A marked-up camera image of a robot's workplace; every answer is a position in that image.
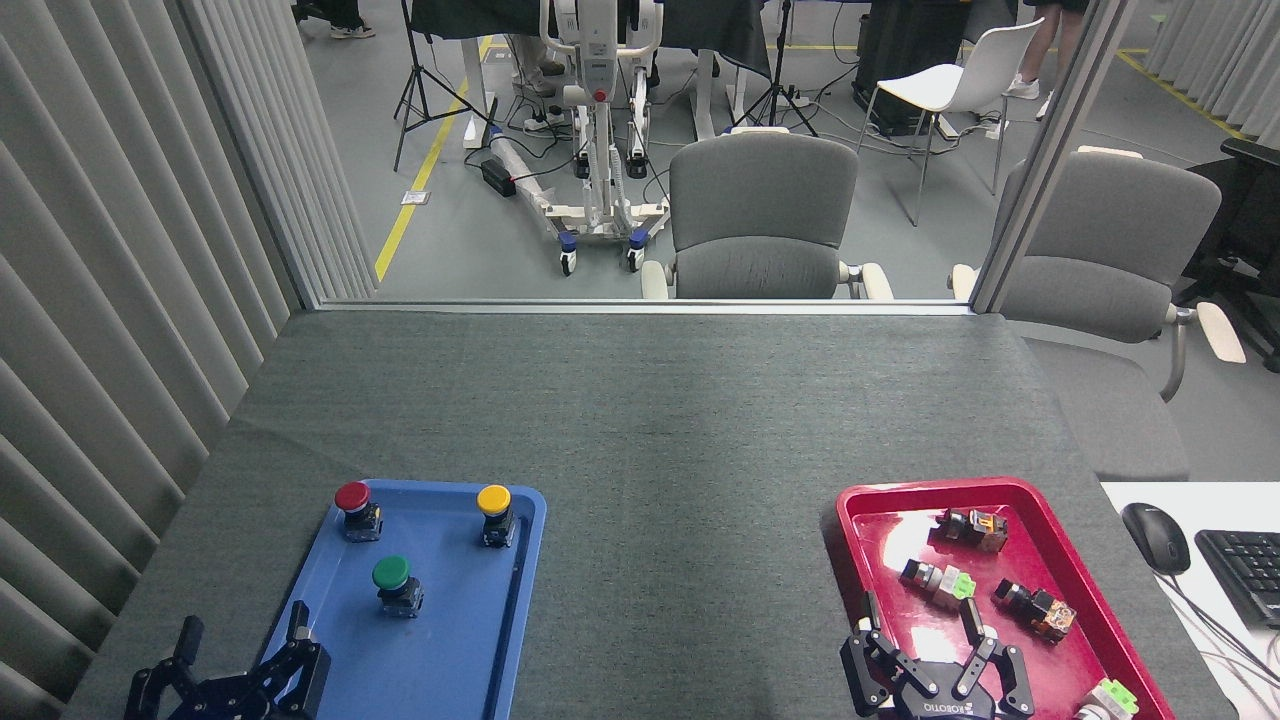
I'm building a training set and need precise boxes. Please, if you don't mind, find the blue plastic tray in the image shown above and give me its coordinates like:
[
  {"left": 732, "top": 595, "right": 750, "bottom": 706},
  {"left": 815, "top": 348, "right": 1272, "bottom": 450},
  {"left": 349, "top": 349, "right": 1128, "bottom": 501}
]
[{"left": 236, "top": 479, "right": 548, "bottom": 720}]

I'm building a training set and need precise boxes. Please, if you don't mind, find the grey office chair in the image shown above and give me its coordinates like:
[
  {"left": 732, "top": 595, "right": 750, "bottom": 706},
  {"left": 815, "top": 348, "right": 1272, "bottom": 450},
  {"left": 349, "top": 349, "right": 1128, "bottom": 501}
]
[
  {"left": 949, "top": 146, "right": 1247, "bottom": 482},
  {"left": 641, "top": 130, "right": 895, "bottom": 301}
]

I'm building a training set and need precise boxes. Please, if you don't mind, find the green push button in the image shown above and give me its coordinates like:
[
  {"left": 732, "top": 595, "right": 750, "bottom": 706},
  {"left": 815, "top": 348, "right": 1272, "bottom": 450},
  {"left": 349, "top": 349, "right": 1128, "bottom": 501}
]
[{"left": 371, "top": 555, "right": 425, "bottom": 619}]

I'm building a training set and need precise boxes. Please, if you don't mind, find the person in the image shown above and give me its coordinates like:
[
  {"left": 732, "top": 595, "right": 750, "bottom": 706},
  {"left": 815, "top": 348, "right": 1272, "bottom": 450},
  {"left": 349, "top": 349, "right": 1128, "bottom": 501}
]
[
  {"left": 291, "top": 0, "right": 378, "bottom": 41},
  {"left": 505, "top": 33, "right": 569, "bottom": 134},
  {"left": 1002, "top": 0, "right": 1092, "bottom": 122}
]

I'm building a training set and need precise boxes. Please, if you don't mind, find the orange and black switch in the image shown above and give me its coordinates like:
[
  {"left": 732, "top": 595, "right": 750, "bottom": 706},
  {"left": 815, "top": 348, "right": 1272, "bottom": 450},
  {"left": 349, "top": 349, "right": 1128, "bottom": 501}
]
[
  {"left": 992, "top": 579, "right": 1078, "bottom": 644},
  {"left": 937, "top": 507, "right": 1010, "bottom": 554}
]

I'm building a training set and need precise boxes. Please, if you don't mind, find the white stand on wheels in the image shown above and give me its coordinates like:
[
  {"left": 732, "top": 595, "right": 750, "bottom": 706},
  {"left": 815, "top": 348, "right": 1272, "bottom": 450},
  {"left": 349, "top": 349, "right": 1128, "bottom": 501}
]
[{"left": 489, "top": 0, "right": 674, "bottom": 277}]

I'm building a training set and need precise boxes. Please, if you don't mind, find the green and white switch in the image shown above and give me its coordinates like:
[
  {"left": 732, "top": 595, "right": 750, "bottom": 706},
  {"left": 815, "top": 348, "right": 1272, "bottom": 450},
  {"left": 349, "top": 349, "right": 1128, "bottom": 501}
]
[
  {"left": 1074, "top": 678, "right": 1140, "bottom": 720},
  {"left": 899, "top": 558, "right": 977, "bottom": 610}
]

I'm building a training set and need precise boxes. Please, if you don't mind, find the black keyboard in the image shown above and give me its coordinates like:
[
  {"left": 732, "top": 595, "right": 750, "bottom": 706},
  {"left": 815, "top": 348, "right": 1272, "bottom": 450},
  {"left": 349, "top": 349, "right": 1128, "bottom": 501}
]
[{"left": 1194, "top": 527, "right": 1280, "bottom": 630}]

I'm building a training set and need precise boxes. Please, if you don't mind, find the black mouse cable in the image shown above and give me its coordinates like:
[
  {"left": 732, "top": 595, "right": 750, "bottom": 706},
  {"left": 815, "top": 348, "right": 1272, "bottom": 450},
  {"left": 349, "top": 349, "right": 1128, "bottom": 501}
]
[{"left": 1160, "top": 568, "right": 1280, "bottom": 693}]

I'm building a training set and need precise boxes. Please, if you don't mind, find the black computer mouse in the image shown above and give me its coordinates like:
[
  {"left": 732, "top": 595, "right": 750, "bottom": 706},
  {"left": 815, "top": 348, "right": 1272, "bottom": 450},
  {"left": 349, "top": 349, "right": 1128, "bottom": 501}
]
[{"left": 1120, "top": 501, "right": 1193, "bottom": 577}]

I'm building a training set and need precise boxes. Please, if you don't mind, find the silver post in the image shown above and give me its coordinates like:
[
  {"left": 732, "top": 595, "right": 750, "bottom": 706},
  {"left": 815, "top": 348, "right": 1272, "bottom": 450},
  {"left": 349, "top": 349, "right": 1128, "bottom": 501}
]
[{"left": 969, "top": 0, "right": 1142, "bottom": 315}]

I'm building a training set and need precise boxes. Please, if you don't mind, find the black office chair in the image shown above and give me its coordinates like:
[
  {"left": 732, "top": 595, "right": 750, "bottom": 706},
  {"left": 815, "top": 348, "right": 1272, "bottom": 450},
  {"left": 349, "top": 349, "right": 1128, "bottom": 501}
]
[{"left": 1178, "top": 137, "right": 1280, "bottom": 374}]

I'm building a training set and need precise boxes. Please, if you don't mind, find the silver table rail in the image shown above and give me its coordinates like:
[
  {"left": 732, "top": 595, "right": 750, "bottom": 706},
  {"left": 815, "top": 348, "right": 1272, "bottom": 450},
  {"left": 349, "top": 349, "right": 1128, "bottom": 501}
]
[{"left": 304, "top": 296, "right": 977, "bottom": 317}]

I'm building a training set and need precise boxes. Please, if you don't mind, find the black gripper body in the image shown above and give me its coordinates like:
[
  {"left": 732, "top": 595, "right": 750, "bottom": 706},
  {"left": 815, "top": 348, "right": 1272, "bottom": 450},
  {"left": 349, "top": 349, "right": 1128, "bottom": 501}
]
[
  {"left": 895, "top": 668, "right": 991, "bottom": 720},
  {"left": 180, "top": 678, "right": 303, "bottom": 720}
]

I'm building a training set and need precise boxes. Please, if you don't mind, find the red plastic tray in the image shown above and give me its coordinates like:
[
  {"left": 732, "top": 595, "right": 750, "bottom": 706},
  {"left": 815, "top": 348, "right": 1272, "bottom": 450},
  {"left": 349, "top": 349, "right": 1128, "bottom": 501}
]
[{"left": 835, "top": 477, "right": 1177, "bottom": 720}]

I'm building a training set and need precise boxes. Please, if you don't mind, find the white plastic chair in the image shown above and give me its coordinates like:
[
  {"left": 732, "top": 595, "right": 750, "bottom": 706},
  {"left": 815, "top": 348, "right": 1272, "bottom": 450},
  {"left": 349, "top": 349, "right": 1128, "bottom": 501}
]
[{"left": 857, "top": 17, "right": 1047, "bottom": 227}]

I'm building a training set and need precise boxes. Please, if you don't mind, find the black tripod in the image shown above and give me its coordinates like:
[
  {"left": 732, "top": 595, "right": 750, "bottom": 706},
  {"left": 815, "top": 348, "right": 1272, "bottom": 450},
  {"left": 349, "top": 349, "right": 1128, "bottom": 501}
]
[
  {"left": 732, "top": 0, "right": 820, "bottom": 139},
  {"left": 392, "top": 0, "right": 497, "bottom": 174}
]

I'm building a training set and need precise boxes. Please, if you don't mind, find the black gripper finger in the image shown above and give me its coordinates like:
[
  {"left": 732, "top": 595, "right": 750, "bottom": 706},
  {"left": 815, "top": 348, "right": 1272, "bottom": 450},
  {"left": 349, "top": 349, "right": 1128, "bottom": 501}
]
[
  {"left": 125, "top": 615, "right": 206, "bottom": 720},
  {"left": 956, "top": 597, "right": 1037, "bottom": 717},
  {"left": 840, "top": 592, "right": 927, "bottom": 715},
  {"left": 255, "top": 600, "right": 332, "bottom": 717}
]

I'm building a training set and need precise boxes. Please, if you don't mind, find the white desk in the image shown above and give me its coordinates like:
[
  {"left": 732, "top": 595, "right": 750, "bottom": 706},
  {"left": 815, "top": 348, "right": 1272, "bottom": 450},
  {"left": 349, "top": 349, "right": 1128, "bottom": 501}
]
[{"left": 1100, "top": 481, "right": 1280, "bottom": 720}]

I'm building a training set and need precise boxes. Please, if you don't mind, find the red push button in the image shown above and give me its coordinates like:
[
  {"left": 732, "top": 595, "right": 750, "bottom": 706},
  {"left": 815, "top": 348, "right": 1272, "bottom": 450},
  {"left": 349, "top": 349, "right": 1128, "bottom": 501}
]
[{"left": 333, "top": 481, "right": 384, "bottom": 543}]

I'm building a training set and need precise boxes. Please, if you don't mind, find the yellow push button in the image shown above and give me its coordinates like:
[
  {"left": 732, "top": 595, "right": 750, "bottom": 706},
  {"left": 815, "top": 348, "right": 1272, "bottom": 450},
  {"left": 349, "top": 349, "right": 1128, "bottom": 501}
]
[{"left": 476, "top": 484, "right": 518, "bottom": 549}]

